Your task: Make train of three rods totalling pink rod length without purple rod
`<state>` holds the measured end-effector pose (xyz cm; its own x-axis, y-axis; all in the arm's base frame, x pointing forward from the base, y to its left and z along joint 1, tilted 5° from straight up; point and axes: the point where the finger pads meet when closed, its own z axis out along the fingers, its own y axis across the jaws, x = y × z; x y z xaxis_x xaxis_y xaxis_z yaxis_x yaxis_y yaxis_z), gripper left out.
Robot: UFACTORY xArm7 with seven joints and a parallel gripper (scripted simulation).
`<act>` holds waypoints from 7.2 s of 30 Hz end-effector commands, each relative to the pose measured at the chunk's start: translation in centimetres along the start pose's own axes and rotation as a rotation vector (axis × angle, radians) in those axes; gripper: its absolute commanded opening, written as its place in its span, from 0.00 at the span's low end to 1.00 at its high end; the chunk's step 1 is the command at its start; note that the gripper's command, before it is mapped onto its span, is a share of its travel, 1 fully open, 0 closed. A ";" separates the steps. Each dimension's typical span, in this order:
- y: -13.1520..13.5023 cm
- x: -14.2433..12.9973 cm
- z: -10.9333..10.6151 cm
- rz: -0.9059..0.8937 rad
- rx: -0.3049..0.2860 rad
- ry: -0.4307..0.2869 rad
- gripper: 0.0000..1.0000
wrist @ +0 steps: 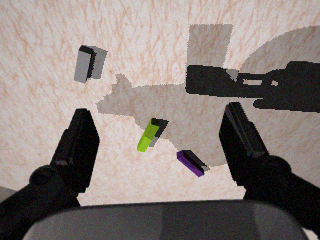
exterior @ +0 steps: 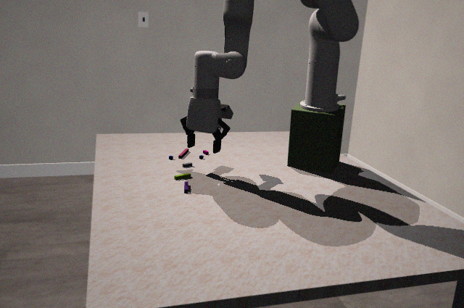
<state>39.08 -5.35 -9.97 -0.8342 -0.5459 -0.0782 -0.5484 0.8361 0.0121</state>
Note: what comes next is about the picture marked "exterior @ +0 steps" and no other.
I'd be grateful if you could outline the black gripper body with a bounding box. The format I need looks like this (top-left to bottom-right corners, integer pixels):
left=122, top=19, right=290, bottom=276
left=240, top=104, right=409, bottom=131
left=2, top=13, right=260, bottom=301
left=186, top=96, right=222, bottom=133

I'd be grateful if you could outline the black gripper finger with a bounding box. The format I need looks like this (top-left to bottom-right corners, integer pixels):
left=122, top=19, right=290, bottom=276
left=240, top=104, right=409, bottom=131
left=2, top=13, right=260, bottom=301
left=213, top=118, right=230, bottom=154
left=181, top=116, right=195, bottom=148

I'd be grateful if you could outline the pink rod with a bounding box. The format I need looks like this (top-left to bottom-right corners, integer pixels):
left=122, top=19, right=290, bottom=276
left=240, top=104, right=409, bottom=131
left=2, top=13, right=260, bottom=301
left=178, top=149, right=189, bottom=159

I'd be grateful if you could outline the lime green rod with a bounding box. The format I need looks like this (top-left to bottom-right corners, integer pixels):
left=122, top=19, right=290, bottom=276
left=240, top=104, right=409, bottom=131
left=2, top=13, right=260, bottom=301
left=174, top=173, right=191, bottom=180

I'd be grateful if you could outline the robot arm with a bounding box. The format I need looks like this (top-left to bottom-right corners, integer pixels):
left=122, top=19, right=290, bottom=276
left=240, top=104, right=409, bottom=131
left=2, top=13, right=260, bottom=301
left=190, top=0, right=359, bottom=112

